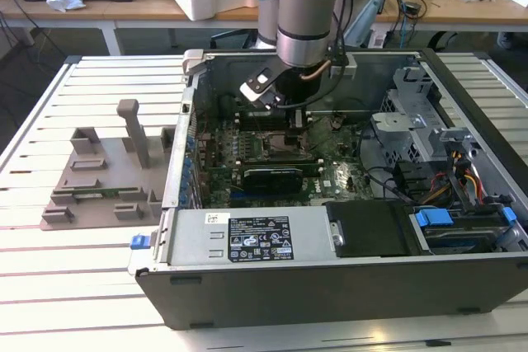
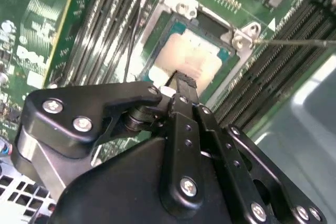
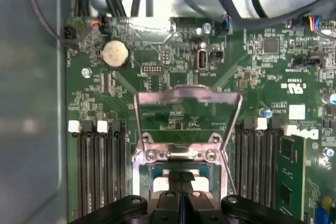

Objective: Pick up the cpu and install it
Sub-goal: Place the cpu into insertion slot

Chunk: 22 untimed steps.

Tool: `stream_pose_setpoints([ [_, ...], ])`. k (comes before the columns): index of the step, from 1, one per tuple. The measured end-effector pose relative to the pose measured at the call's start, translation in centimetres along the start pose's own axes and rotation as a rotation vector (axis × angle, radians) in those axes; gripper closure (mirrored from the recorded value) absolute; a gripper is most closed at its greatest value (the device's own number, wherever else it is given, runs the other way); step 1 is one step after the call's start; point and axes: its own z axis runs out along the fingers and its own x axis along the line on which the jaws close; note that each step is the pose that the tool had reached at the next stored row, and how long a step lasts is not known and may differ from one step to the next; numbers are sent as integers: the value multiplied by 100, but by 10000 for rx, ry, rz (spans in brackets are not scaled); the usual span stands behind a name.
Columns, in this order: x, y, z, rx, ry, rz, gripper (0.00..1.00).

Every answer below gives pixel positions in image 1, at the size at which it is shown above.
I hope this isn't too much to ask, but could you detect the blue cable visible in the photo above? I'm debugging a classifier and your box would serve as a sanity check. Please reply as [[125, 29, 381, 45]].
[[396, 13, 417, 51]]

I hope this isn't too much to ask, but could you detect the grey case handle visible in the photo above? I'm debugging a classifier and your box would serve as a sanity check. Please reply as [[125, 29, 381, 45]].
[[181, 49, 206, 76]]

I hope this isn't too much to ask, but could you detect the CPU socket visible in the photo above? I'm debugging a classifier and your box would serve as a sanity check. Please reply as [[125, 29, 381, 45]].
[[262, 129, 309, 157]]

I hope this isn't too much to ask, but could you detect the metal drive cage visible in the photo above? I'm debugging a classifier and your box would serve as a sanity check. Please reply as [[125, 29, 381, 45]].
[[370, 62, 486, 174]]

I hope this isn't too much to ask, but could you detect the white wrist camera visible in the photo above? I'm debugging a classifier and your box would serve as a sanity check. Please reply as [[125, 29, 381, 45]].
[[239, 65, 286, 111]]

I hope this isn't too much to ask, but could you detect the hard disk in blue carrier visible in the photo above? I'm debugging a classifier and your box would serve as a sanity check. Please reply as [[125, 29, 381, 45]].
[[409, 207, 519, 255]]

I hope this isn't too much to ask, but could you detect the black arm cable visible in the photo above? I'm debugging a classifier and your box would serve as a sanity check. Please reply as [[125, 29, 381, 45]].
[[284, 0, 356, 110]]

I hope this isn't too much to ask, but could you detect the black graphics card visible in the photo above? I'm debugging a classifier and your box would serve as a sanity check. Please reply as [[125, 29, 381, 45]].
[[242, 167, 305, 195]]

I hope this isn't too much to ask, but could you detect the yellow red wire bundle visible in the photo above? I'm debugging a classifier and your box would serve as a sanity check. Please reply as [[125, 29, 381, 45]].
[[428, 148, 487, 205]]

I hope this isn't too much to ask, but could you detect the crumpled white paper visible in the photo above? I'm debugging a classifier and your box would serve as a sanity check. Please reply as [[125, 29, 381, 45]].
[[45, 0, 87, 14]]

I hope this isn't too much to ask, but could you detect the thin wire locking lever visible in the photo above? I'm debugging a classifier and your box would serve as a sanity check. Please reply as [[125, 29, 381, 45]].
[[252, 116, 267, 142]]

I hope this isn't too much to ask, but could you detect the black open PC case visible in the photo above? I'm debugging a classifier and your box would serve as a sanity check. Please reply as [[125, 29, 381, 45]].
[[127, 47, 528, 331]]

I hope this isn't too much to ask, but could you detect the black drive bay cover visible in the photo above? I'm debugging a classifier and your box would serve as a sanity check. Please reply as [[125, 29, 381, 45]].
[[323, 200, 415, 258]]

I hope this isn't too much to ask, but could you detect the black wire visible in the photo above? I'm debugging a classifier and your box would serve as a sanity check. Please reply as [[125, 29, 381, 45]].
[[356, 119, 416, 204]]

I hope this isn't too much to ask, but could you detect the green motherboard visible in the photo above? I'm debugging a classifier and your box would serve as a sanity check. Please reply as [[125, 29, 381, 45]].
[[193, 115, 375, 209]]

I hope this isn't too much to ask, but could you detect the black RAM slot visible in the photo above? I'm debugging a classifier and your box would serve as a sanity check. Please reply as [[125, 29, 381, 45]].
[[242, 162, 322, 172], [240, 111, 290, 121], [240, 120, 290, 130], [240, 153, 315, 162]]

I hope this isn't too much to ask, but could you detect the grey-brown parts rack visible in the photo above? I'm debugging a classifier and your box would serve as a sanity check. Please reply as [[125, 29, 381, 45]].
[[40, 98, 179, 232]]

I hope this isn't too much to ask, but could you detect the green RAM stick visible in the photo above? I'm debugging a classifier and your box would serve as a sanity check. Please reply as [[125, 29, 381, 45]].
[[72, 188, 121, 199]]

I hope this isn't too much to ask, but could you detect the grey power supply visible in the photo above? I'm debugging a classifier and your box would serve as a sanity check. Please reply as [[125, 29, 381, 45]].
[[167, 208, 336, 267]]

